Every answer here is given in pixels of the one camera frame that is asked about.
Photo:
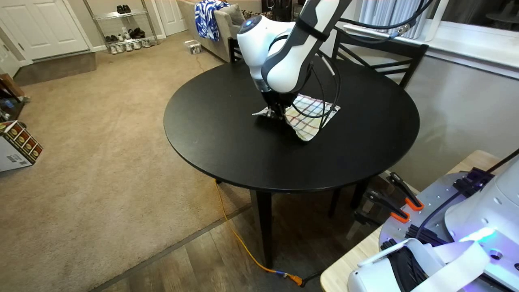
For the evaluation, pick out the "white equipment lower right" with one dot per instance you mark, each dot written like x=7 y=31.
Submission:
x=337 y=272

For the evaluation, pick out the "white window sill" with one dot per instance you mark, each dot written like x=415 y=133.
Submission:
x=475 y=45

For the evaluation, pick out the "white plaid dish cloth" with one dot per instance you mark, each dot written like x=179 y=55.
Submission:
x=310 y=126

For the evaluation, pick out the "grey couch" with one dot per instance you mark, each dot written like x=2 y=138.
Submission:
x=224 y=40

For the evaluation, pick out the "blue white patterned blanket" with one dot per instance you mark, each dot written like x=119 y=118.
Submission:
x=208 y=18

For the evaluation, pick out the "round grey mounting plate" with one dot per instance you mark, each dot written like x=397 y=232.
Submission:
x=432 y=199

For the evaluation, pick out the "dark open storage box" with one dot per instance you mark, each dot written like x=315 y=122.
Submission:
x=10 y=99

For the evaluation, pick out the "round black table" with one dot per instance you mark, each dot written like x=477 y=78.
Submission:
x=227 y=146

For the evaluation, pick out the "brown door mat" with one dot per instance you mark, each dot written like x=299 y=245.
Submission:
x=54 y=66

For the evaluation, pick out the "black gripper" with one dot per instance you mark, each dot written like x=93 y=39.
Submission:
x=277 y=99

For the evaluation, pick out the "white interior door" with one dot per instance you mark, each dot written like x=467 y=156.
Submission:
x=170 y=16

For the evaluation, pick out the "white window curtain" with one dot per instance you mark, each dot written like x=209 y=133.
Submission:
x=389 y=13

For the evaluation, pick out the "black orange bar clamp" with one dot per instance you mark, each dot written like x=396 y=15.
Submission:
x=406 y=191
x=389 y=208

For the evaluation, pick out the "white VR headset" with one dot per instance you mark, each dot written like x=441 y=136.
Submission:
x=378 y=269

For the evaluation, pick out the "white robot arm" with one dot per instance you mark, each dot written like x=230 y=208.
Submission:
x=253 y=37

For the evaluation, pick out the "black shoe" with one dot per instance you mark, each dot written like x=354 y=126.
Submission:
x=123 y=8

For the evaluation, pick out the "white sneaker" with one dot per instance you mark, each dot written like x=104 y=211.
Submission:
x=144 y=44
x=128 y=45
x=114 y=49

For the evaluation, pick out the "white panel entry door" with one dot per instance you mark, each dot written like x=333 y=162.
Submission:
x=42 y=26

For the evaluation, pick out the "box of colourful packets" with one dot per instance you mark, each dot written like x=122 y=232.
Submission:
x=16 y=148

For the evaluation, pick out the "dark shoe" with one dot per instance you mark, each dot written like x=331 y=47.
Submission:
x=136 y=32

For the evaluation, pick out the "grey cushion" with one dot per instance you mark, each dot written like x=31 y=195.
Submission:
x=235 y=13

